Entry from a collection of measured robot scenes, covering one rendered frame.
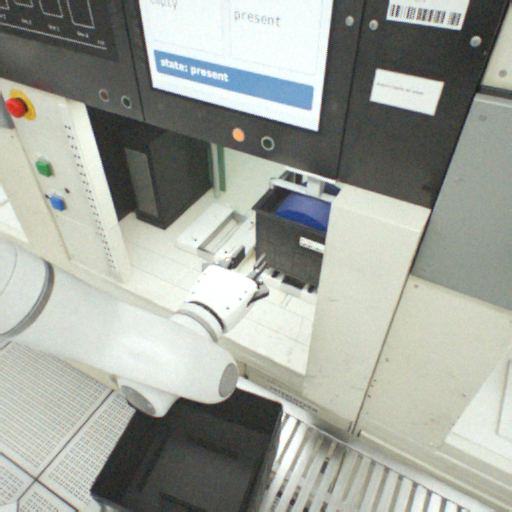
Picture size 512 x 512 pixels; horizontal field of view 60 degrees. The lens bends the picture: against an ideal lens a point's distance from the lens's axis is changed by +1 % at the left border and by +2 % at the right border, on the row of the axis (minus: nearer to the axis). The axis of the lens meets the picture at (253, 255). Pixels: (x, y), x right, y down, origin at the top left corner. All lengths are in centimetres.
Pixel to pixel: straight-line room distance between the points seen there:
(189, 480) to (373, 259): 65
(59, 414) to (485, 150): 189
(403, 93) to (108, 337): 44
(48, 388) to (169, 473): 122
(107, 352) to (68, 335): 6
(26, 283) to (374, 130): 43
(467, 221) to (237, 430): 71
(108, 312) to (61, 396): 163
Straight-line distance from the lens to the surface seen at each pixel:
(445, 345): 80
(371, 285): 68
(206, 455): 108
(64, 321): 51
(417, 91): 56
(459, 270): 67
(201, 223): 135
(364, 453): 111
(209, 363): 58
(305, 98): 61
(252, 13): 61
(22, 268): 48
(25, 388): 225
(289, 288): 116
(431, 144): 59
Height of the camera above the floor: 177
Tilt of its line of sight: 44 degrees down
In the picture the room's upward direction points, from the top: straight up
